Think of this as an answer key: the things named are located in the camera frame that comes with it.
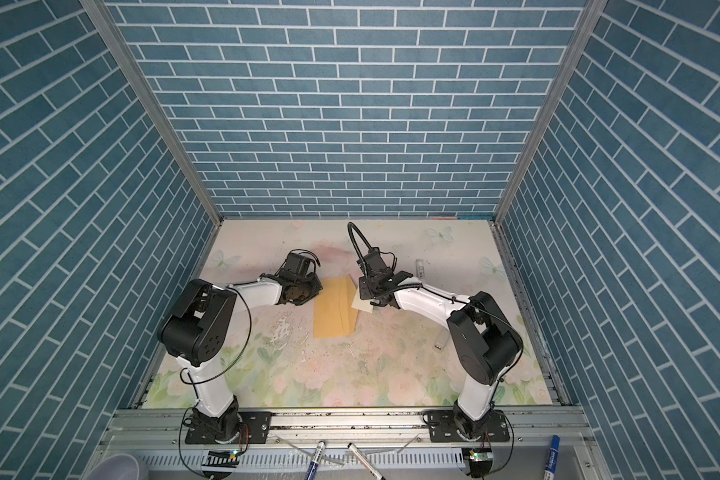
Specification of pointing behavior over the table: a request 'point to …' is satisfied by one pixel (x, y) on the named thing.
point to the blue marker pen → (317, 458)
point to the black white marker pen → (365, 462)
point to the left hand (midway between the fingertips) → (323, 287)
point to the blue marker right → (551, 466)
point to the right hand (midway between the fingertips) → (365, 282)
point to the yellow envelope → (336, 307)
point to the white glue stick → (420, 270)
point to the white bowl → (117, 467)
